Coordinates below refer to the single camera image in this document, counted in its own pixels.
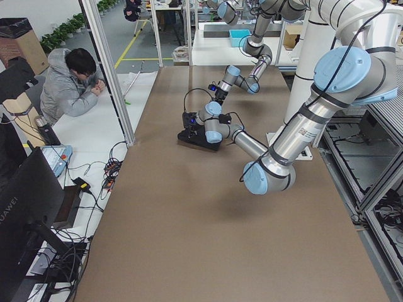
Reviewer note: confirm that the person in grey jacket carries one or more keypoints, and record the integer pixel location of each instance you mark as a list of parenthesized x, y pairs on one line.
[(72, 84)]

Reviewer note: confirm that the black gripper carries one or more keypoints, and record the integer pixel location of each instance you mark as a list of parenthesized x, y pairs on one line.
[(220, 97), (191, 119)]

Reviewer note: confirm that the aluminium frame post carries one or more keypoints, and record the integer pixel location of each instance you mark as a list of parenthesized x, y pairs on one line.
[(96, 31)]

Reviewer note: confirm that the blue teach pendant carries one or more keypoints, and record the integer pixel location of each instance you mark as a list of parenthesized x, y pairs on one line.
[(57, 157)]

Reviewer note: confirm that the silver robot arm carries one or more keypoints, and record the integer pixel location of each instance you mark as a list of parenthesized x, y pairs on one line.
[(262, 174), (254, 47)]

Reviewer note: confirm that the black graphic t-shirt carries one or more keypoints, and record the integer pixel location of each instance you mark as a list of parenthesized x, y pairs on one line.
[(196, 136)]

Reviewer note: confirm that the green handled grabber tool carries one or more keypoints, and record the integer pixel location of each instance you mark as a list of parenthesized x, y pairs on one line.
[(133, 79)]

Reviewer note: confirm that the black computer monitor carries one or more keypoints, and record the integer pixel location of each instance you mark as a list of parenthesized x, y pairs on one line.
[(30, 203)]

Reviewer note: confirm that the blue plastic bin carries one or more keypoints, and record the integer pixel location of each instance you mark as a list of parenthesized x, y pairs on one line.
[(238, 37)]

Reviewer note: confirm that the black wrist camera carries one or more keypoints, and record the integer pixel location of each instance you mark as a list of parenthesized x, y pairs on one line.
[(213, 87)]

